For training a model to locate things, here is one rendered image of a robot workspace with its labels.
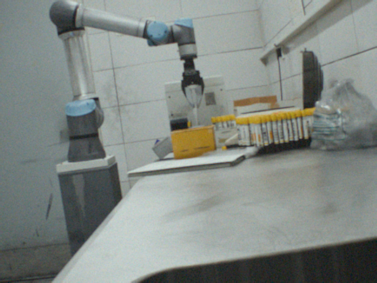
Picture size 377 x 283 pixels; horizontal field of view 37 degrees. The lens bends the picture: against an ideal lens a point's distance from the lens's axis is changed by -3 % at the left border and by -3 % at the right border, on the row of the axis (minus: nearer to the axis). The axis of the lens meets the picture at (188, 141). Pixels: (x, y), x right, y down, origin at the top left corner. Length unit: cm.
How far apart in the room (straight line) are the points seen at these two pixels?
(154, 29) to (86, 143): 50
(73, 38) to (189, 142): 80
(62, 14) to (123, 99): 181
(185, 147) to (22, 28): 251
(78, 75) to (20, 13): 185
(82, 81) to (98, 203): 51
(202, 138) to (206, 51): 221
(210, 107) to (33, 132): 174
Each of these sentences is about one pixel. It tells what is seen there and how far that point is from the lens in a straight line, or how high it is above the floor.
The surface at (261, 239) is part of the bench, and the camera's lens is 67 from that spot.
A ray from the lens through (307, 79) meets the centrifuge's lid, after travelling 199.
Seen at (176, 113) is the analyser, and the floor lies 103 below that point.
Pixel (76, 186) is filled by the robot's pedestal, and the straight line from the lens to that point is 215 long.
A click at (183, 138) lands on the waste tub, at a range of 178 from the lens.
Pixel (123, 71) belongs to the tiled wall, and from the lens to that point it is 398.
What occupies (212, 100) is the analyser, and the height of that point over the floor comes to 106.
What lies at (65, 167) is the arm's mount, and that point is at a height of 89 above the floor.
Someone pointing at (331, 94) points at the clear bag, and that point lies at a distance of 159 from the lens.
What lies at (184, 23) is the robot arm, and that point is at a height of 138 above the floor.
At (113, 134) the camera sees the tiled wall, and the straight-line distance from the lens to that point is 398.
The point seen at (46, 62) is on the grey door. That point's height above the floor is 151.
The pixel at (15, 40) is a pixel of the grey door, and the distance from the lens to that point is 411.
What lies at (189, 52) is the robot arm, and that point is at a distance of 229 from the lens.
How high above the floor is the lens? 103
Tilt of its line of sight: 3 degrees down
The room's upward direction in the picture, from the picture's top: 8 degrees counter-clockwise
